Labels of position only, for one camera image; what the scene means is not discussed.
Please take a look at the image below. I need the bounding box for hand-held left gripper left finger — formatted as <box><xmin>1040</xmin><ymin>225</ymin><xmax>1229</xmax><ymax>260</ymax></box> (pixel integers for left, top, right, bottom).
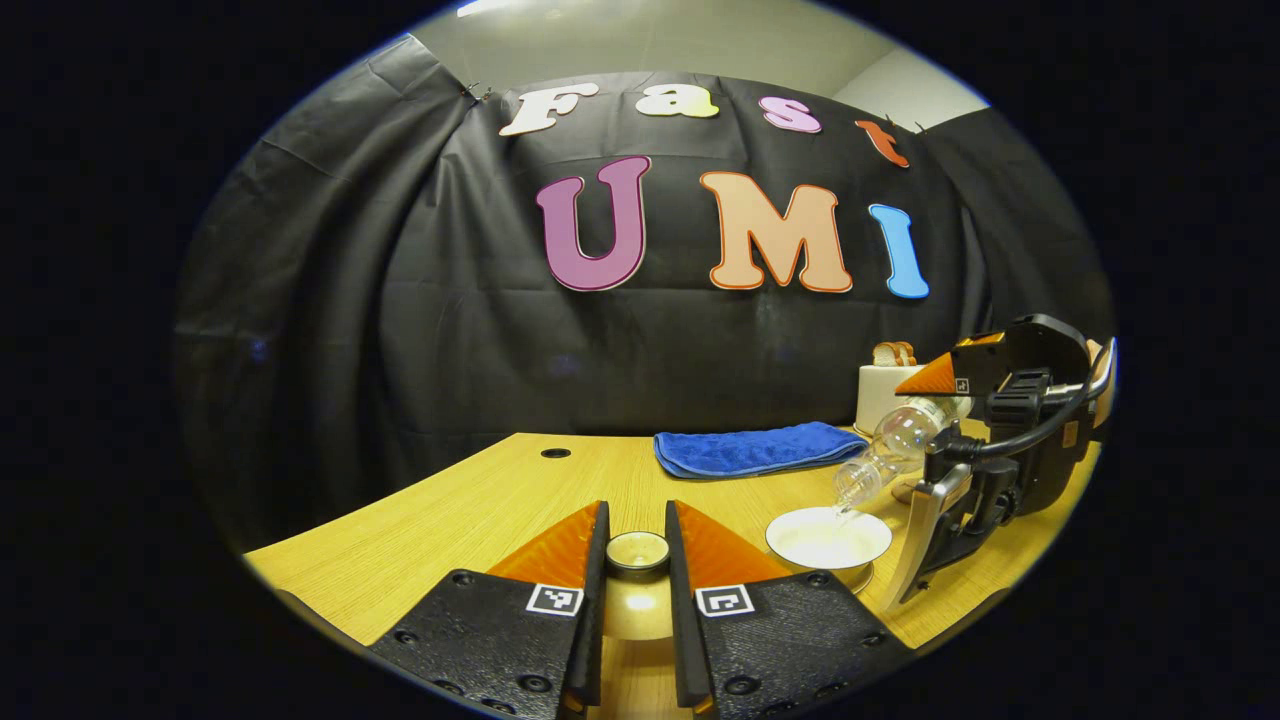
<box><xmin>368</xmin><ymin>500</ymin><xmax>611</xmax><ymax>720</ymax></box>

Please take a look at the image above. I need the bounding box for black backdrop cloth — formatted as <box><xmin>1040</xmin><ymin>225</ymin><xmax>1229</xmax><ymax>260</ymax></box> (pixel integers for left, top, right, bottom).
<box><xmin>170</xmin><ymin>35</ymin><xmax>1116</xmax><ymax>551</ymax></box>

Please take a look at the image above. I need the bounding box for yellow teacup lid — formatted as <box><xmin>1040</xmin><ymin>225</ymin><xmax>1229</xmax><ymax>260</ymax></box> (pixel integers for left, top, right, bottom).
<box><xmin>603</xmin><ymin>530</ymin><xmax>673</xmax><ymax>641</ymax></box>

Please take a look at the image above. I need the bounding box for clear plastic water bottle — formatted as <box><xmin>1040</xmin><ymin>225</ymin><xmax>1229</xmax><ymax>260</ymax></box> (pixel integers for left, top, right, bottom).
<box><xmin>833</xmin><ymin>395</ymin><xmax>973</xmax><ymax>513</ymax></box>

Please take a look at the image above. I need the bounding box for blue folded towel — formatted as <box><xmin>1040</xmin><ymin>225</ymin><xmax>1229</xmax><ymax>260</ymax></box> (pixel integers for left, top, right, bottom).
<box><xmin>654</xmin><ymin>421</ymin><xmax>869</xmax><ymax>480</ymax></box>

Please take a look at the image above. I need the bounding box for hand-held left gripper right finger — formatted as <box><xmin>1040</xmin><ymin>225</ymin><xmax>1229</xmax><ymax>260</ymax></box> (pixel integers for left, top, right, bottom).
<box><xmin>664</xmin><ymin>500</ymin><xmax>916</xmax><ymax>719</ymax></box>

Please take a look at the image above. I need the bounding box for white teacup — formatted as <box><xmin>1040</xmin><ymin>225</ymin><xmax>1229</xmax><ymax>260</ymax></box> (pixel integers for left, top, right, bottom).
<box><xmin>765</xmin><ymin>506</ymin><xmax>894</xmax><ymax>587</ymax></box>

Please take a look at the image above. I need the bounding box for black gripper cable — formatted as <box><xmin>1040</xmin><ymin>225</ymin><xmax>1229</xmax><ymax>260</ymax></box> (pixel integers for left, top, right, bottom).
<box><xmin>940</xmin><ymin>365</ymin><xmax>1101</xmax><ymax>463</ymax></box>

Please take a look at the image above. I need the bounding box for white toaster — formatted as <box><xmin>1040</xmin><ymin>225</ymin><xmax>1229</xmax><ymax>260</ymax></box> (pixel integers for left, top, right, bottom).
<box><xmin>855</xmin><ymin>362</ymin><xmax>941</xmax><ymax>439</ymax></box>

